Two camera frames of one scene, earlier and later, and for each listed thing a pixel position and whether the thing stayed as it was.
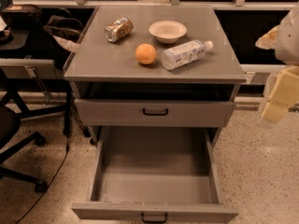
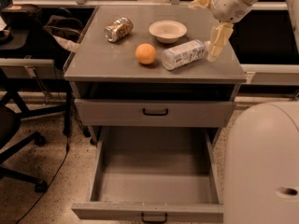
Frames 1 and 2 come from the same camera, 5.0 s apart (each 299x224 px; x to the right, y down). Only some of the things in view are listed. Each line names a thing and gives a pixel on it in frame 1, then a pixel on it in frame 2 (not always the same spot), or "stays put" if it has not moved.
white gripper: [289, 41] → [230, 7]
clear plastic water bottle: [184, 53] stays put
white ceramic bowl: [167, 32] stays put
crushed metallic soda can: [118, 29] stays put
